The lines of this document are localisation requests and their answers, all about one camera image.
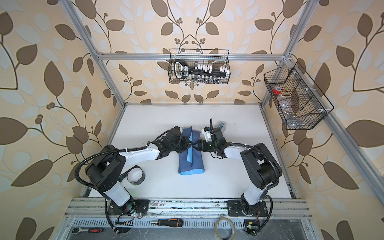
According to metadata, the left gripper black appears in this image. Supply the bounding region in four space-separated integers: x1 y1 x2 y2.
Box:
169 134 195 153

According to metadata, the light blue wrapping paper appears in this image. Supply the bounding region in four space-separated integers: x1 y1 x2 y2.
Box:
179 127 205 176

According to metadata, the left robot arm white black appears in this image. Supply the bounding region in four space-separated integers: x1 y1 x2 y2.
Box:
74 126 193 214

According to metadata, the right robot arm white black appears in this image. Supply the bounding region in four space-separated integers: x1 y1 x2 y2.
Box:
193 128 283 216

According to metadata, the grey tape dispenser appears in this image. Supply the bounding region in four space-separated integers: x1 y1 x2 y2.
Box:
217 121 226 131

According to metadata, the black orange screwdriver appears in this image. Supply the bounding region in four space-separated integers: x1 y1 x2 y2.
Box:
151 219 184 228

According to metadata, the clear tape roll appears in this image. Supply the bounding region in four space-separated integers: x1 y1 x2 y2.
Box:
214 216 236 240

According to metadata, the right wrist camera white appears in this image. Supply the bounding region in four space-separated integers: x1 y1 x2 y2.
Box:
202 127 214 142

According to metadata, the grey duct tape roll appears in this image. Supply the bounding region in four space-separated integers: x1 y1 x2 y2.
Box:
127 168 146 186

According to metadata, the black socket set rail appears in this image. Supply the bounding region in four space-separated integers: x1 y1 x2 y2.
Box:
173 60 231 80

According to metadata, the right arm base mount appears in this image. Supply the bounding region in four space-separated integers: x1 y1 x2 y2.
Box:
227 200 269 218

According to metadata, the back wire basket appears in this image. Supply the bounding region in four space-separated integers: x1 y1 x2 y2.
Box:
168 48 231 85

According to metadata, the wire basket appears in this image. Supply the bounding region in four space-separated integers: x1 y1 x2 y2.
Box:
264 62 334 130
168 48 231 85

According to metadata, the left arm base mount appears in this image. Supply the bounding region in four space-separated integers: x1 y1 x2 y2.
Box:
108 199 150 216

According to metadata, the right wire basket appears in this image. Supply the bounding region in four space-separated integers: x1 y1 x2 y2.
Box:
264 62 334 130

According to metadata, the red handled ratchet wrench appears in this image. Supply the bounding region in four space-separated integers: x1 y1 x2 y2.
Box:
72 227 104 235

